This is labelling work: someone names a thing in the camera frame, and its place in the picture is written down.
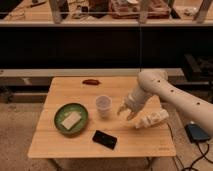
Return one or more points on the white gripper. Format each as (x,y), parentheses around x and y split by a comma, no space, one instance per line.
(135,101)

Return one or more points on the green plate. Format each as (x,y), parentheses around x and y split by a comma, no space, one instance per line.
(64,112)

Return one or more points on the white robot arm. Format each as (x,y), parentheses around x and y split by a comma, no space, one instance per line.
(155,82)

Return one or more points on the wooden folding table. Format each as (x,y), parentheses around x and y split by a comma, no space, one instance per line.
(47,142)

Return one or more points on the white sponge block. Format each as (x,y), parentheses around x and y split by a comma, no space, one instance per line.
(71,120)

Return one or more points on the dark red chili pepper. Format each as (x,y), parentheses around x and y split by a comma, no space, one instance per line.
(91,82)

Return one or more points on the black eraser block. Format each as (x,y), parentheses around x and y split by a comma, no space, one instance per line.
(105,139)

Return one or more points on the black power box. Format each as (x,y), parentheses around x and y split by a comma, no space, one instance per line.
(196,134)

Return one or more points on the long metal shelf rail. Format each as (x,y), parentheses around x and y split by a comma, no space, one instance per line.
(67,72)

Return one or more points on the white plastic bottle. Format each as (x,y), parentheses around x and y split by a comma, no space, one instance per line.
(152,119)

